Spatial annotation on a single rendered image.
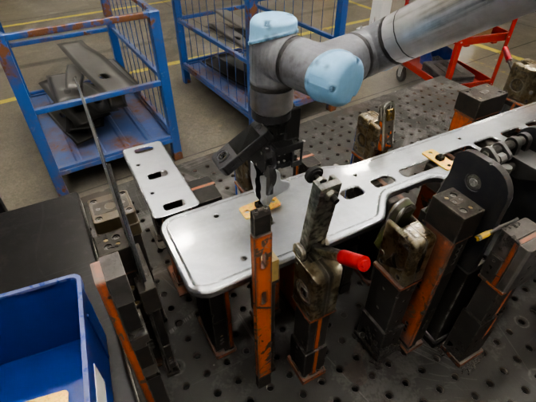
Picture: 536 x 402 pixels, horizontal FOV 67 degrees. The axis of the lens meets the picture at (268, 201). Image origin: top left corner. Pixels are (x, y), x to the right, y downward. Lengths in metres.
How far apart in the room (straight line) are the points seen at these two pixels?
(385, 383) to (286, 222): 0.41
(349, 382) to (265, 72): 0.66
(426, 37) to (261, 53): 0.23
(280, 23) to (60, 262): 0.53
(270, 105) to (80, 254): 0.42
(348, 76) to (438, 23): 0.13
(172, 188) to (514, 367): 0.85
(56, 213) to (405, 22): 0.70
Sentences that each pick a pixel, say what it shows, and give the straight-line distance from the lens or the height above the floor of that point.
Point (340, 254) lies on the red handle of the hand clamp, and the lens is 0.59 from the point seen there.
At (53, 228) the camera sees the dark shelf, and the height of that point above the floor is 1.03.
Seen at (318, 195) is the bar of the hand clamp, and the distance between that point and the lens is 0.56.
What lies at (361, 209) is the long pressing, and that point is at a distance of 0.86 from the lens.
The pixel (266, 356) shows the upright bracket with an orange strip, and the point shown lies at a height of 0.82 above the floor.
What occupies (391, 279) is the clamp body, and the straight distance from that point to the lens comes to 0.81.
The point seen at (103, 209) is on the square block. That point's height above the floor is 1.06.
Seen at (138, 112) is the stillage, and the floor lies 0.16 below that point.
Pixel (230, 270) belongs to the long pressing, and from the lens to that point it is 0.73.
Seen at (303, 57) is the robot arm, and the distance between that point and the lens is 0.60.
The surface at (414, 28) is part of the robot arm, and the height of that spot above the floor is 1.38.
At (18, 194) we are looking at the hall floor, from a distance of 2.88.
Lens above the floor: 1.56
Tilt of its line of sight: 40 degrees down
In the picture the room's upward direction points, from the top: straight up
